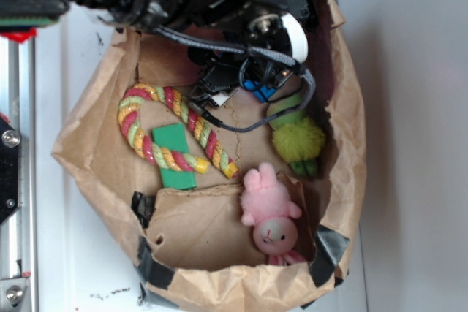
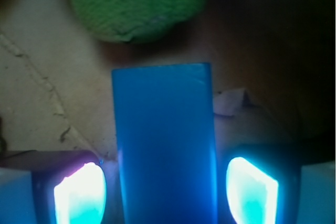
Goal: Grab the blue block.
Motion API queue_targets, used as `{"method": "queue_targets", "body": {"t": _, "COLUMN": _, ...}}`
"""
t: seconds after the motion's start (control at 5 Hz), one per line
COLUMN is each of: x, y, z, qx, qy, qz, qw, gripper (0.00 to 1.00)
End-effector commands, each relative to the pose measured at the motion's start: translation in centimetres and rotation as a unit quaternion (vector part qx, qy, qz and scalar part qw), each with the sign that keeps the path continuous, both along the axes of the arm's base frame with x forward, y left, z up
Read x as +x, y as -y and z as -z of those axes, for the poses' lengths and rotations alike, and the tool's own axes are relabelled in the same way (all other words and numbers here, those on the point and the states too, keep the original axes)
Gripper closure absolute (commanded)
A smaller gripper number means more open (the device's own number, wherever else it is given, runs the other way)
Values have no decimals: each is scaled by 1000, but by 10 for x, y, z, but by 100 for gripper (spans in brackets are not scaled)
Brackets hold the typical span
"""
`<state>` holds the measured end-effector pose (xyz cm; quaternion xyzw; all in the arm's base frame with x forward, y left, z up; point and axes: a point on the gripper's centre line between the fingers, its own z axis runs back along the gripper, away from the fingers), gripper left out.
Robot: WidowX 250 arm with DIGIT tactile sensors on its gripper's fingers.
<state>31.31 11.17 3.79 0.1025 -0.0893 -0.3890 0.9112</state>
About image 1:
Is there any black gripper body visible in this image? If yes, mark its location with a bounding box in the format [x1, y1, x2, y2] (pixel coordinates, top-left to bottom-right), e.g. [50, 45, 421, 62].
[188, 13, 308, 107]

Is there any blue block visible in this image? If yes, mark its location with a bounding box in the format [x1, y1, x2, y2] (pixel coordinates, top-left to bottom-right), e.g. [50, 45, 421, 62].
[243, 80, 278, 103]

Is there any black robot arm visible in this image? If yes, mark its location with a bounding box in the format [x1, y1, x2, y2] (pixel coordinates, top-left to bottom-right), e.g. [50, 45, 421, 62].
[1, 0, 315, 107]

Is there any green flat block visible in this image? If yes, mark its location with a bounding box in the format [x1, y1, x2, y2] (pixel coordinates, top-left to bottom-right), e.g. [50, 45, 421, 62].
[152, 123, 197, 190]

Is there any green fuzzy plush toy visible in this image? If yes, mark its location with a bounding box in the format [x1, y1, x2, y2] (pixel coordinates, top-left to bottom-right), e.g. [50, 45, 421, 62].
[269, 110, 326, 178]

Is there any brown paper bag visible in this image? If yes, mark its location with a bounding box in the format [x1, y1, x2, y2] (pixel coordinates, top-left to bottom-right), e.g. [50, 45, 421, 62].
[53, 0, 366, 311]

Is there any pink plush bunny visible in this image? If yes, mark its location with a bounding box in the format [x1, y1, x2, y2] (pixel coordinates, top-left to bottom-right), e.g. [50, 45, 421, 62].
[241, 162, 306, 266]

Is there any grey braided cable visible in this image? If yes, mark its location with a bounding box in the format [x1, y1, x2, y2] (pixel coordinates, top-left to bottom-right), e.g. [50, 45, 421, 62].
[153, 26, 317, 133]

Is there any multicolour twisted rope toy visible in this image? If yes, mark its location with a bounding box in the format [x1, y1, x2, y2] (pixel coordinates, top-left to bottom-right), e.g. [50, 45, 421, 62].
[117, 83, 239, 179]

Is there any aluminium frame rail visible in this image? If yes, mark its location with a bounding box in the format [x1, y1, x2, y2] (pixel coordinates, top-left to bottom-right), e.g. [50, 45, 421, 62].
[1, 38, 38, 311]

